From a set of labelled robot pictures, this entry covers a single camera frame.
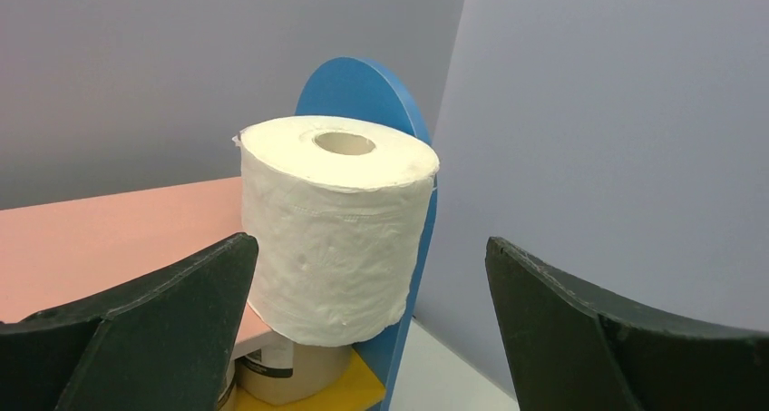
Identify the white roll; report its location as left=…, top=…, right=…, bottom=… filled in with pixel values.
left=234, top=115, right=439, bottom=347

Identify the blue shelf with coloured boards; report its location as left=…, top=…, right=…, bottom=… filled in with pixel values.
left=0, top=56, right=439, bottom=411

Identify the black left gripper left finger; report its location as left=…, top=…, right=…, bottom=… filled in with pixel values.
left=1, top=232, right=258, bottom=410

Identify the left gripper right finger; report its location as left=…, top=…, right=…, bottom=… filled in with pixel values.
left=485, top=237, right=768, bottom=410

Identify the brown paper roll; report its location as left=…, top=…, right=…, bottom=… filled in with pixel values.
left=216, top=361, right=237, bottom=411
left=235, top=339, right=353, bottom=406

